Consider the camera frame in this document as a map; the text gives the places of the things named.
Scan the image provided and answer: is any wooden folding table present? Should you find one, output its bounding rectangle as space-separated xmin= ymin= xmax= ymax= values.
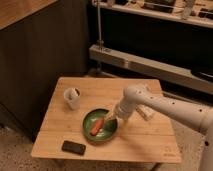
xmin=31 ymin=77 xmax=181 ymax=163

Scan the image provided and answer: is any white rectangular box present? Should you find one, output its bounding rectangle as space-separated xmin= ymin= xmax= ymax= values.
xmin=136 ymin=105 xmax=155 ymax=121

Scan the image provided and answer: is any orange carrot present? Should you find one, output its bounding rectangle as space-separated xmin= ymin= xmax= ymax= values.
xmin=90 ymin=118 xmax=104 ymax=136

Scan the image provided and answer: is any metal shelf rack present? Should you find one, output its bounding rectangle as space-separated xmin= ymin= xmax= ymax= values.
xmin=88 ymin=0 xmax=213 ymax=116

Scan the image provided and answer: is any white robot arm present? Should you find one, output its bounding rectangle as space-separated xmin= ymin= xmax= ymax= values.
xmin=106 ymin=84 xmax=213 ymax=171

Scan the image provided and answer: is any black smartphone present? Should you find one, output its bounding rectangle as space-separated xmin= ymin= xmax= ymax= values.
xmin=62 ymin=140 xmax=86 ymax=155

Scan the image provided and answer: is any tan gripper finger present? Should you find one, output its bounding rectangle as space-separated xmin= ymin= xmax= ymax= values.
xmin=104 ymin=113 xmax=115 ymax=122

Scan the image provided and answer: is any dark wooden cabinet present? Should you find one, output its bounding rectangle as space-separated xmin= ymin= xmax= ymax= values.
xmin=0 ymin=0 xmax=89 ymax=140

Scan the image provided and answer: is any green ceramic bowl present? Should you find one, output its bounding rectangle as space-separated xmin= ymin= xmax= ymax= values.
xmin=82 ymin=109 xmax=118 ymax=143

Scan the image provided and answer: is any white mug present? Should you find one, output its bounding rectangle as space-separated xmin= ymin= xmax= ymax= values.
xmin=63 ymin=88 xmax=80 ymax=110

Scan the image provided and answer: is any vertical metal pole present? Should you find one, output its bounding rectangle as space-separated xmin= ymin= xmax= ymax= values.
xmin=97 ymin=0 xmax=103 ymax=49

